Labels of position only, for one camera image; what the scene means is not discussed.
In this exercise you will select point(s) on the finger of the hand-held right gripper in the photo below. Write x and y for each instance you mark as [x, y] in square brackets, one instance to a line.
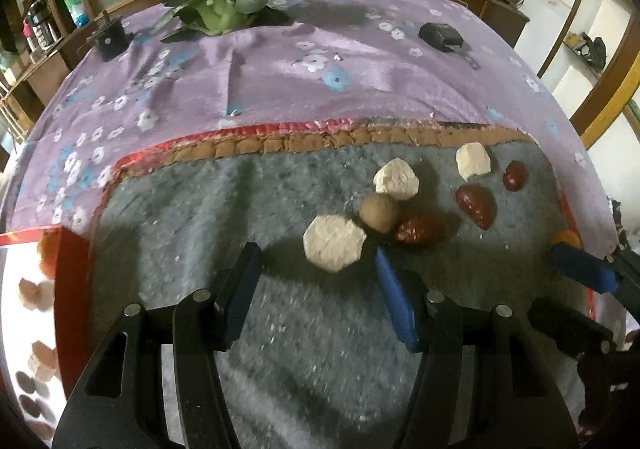
[582, 266]
[565, 326]

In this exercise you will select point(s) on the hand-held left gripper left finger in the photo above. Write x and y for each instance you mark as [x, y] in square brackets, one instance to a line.
[242, 294]

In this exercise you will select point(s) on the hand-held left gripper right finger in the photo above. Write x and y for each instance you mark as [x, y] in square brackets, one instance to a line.
[397, 301]

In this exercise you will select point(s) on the orange tangerine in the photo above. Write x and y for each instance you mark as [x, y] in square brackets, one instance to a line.
[50, 254]
[567, 236]

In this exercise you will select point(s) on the dark red date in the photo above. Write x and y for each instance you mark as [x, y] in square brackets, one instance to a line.
[475, 206]
[420, 229]
[514, 175]

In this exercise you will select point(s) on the large white faceted chunk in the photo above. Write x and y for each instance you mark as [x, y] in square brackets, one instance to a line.
[332, 243]

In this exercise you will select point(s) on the brown longan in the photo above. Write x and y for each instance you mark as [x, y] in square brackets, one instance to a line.
[32, 406]
[24, 381]
[378, 213]

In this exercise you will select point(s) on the red cardboard box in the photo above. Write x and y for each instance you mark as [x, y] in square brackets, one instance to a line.
[72, 309]

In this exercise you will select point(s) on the grey felt mat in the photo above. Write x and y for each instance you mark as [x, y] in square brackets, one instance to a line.
[175, 229]

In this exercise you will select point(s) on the purple floral cloth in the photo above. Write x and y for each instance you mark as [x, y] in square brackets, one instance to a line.
[300, 94]

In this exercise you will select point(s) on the beige faceted chunk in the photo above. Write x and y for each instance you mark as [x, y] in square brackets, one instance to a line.
[30, 293]
[42, 358]

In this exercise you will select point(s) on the yellow black tool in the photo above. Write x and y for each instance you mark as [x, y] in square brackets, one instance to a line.
[590, 49]

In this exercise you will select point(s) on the black car key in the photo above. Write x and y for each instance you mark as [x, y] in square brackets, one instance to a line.
[439, 34]

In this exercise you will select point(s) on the small black box device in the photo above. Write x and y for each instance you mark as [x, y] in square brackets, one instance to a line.
[109, 41]

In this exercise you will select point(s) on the wooden shelf unit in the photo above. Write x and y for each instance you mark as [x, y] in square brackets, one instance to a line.
[50, 64]

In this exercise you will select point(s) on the green white plastic bottle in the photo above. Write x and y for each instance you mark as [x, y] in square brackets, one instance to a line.
[76, 6]

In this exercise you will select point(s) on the red capped bottle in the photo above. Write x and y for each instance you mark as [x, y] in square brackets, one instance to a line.
[28, 34]

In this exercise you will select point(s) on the dark thermos flask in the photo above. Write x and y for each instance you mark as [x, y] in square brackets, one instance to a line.
[40, 24]

